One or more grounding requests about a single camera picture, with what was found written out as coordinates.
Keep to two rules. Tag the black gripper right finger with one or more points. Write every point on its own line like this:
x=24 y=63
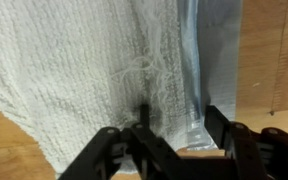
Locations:
x=247 y=150

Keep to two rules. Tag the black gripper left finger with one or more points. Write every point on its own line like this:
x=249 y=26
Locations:
x=134 y=153

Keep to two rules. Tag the white woven towel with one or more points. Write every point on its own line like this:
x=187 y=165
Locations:
x=67 y=73

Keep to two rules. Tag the grey duct tape strip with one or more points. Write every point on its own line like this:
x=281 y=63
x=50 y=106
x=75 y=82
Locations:
x=217 y=60

